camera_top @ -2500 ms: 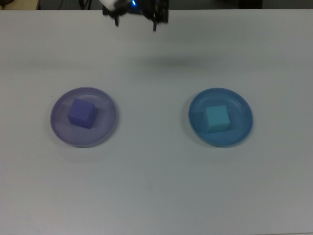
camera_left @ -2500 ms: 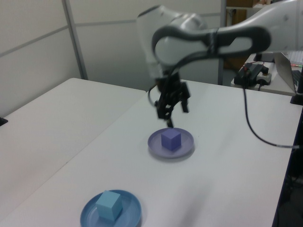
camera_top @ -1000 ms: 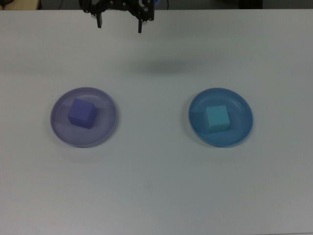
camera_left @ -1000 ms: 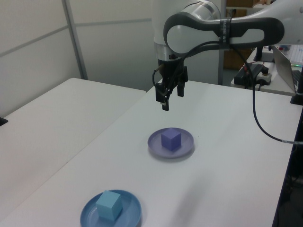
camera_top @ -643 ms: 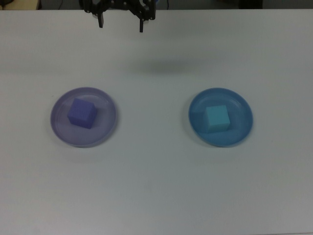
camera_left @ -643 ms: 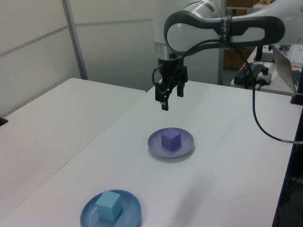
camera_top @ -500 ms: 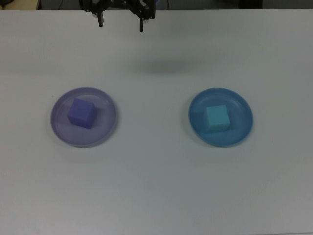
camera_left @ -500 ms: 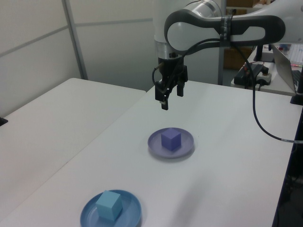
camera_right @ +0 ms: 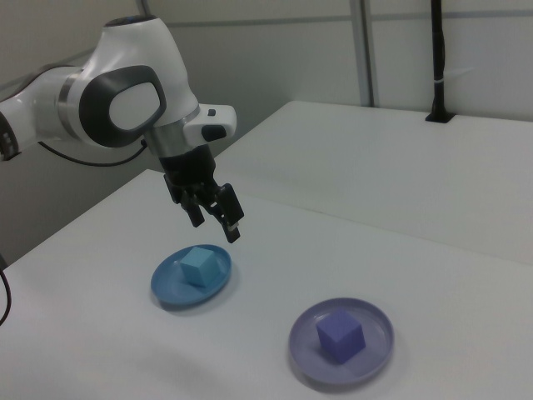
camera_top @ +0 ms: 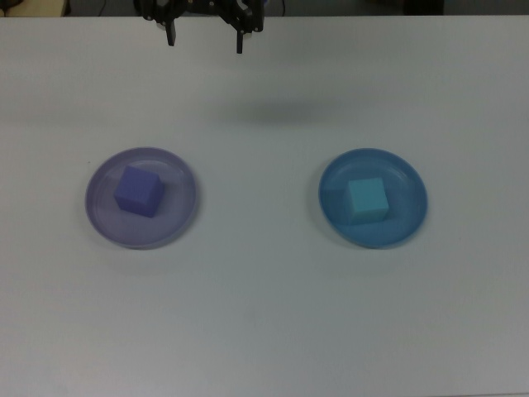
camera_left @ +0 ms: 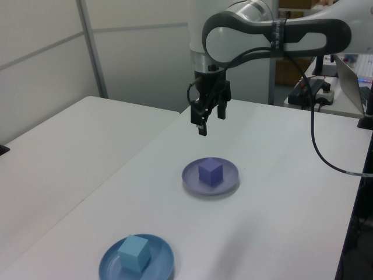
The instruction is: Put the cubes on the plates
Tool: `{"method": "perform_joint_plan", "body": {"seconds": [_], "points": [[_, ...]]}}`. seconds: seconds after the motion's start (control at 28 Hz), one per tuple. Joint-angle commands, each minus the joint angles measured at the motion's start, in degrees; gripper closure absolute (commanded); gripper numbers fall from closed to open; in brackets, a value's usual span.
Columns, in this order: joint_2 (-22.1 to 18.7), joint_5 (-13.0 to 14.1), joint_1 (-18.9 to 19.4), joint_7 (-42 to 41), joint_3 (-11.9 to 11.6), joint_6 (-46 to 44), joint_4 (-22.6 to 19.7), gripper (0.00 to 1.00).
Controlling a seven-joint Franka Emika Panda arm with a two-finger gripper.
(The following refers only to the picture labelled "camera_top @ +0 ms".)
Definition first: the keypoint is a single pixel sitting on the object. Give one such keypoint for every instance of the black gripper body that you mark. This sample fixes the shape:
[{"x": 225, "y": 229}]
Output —
[{"x": 202, "y": 5}]

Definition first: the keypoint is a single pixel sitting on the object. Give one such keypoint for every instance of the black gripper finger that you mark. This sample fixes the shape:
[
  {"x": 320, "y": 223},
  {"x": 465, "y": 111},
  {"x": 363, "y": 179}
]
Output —
[
  {"x": 170, "y": 29},
  {"x": 244, "y": 25}
]

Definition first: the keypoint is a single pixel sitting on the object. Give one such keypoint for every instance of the purple cube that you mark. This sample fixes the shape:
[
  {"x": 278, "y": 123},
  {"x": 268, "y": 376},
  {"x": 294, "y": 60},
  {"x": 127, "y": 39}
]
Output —
[{"x": 136, "y": 192}]

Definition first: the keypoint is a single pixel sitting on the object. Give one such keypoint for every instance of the teal cube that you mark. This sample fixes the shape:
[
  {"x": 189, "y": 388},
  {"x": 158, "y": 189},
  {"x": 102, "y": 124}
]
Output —
[{"x": 365, "y": 200}]

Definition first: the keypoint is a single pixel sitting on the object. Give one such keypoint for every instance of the purple plate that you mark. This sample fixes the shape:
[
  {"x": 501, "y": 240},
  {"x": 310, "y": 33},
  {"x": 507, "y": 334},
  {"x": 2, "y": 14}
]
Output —
[{"x": 103, "y": 207}]

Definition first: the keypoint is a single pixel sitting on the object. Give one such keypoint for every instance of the blue plate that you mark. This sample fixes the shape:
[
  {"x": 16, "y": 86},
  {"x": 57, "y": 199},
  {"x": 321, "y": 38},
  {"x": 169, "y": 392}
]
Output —
[{"x": 405, "y": 215}]

